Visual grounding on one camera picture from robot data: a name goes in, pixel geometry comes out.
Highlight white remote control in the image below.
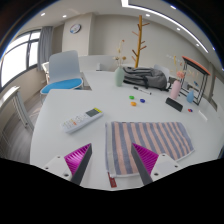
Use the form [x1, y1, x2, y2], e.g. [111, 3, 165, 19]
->
[60, 107, 104, 135]

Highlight round wall clock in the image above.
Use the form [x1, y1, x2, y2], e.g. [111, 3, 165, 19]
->
[69, 23, 82, 35]

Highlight black marker pen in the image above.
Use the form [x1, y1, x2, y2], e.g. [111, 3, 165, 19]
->
[133, 86, 152, 96]

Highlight small white side table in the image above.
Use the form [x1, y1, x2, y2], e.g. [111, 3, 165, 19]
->
[0, 85, 34, 134]

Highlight ceiling lights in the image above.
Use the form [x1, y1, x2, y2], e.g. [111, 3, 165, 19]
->
[39, 0, 218, 54]

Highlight green vase with dried flowers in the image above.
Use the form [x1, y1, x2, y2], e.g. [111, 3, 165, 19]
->
[114, 39, 128, 88]

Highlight small white bar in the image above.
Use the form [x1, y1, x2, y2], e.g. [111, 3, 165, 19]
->
[197, 109, 208, 122]

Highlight small blue vase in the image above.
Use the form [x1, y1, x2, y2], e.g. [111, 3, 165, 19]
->
[186, 89, 195, 104]

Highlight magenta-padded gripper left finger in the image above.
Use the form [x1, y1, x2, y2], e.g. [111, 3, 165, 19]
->
[42, 143, 93, 186]

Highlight black oblong case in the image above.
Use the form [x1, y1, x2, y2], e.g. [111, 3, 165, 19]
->
[165, 96, 184, 113]

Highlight large window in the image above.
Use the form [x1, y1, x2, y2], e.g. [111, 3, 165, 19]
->
[0, 29, 42, 88]

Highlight grey backpack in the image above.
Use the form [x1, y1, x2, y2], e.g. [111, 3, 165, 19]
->
[122, 65, 172, 92]

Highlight black-framed orange-topped side table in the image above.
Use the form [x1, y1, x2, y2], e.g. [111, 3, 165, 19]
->
[179, 55, 212, 106]

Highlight pink vase with flowers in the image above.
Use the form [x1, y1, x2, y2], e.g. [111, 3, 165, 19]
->
[169, 54, 186, 100]

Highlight striped pink and blue towel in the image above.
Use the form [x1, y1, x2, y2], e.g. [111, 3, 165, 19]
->
[104, 120, 195, 189]

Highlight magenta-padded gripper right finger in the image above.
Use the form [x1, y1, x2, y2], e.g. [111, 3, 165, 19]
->
[130, 142, 183, 186]

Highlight white plastic chair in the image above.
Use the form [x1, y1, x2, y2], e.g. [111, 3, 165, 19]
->
[153, 64, 171, 81]

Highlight yellow wooden coat stand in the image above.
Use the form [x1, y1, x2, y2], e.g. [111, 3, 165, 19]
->
[131, 14, 151, 69]

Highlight white chair with blue cushion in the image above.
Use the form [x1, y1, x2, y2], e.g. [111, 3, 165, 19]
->
[39, 50, 84, 101]

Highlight grey curtain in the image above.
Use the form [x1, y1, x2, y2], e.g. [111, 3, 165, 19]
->
[37, 25, 54, 71]

